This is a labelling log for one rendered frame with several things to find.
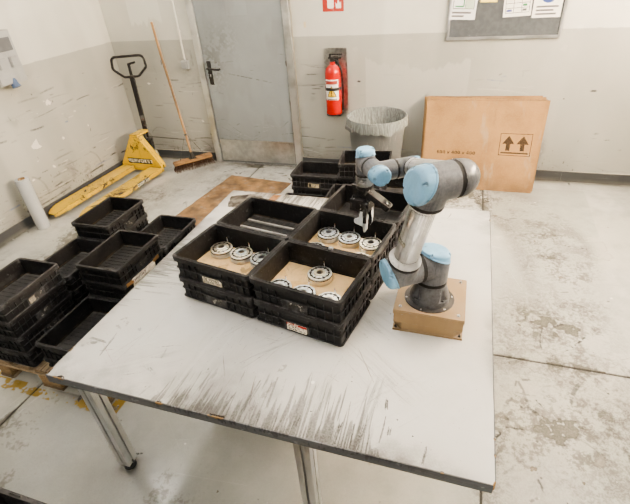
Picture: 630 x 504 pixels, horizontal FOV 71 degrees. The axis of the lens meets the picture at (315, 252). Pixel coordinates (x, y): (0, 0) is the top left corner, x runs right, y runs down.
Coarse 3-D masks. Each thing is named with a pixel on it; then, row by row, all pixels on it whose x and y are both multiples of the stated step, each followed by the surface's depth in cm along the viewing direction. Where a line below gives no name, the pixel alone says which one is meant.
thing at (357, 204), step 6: (354, 186) 179; (372, 186) 177; (354, 192) 183; (360, 192) 180; (366, 192) 182; (354, 198) 183; (360, 198) 182; (366, 198) 180; (354, 204) 182; (360, 204) 181; (366, 204) 180; (372, 204) 184; (354, 210) 184; (360, 210) 183
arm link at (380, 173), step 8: (368, 160) 166; (376, 160) 165; (392, 160) 165; (368, 168) 163; (376, 168) 160; (384, 168) 159; (392, 168) 163; (368, 176) 164; (376, 176) 160; (384, 176) 161; (392, 176) 164; (376, 184) 162; (384, 184) 163
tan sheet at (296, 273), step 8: (288, 264) 194; (296, 264) 193; (280, 272) 189; (288, 272) 189; (296, 272) 188; (304, 272) 188; (272, 280) 185; (288, 280) 184; (296, 280) 184; (304, 280) 183; (336, 280) 182; (344, 280) 181; (352, 280) 181; (320, 288) 178; (328, 288) 178; (336, 288) 177; (344, 288) 177
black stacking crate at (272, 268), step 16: (288, 256) 194; (304, 256) 191; (320, 256) 186; (336, 256) 182; (272, 272) 184; (336, 272) 187; (352, 272) 182; (368, 272) 178; (256, 288) 173; (272, 304) 173; (288, 304) 168; (304, 304) 164; (320, 304) 161; (352, 304) 169; (336, 320) 161
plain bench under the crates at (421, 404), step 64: (256, 192) 286; (128, 320) 190; (192, 320) 187; (256, 320) 184; (384, 320) 179; (64, 384) 167; (128, 384) 160; (192, 384) 158; (256, 384) 156; (320, 384) 154; (384, 384) 152; (448, 384) 151; (128, 448) 202; (320, 448) 137; (384, 448) 133; (448, 448) 131
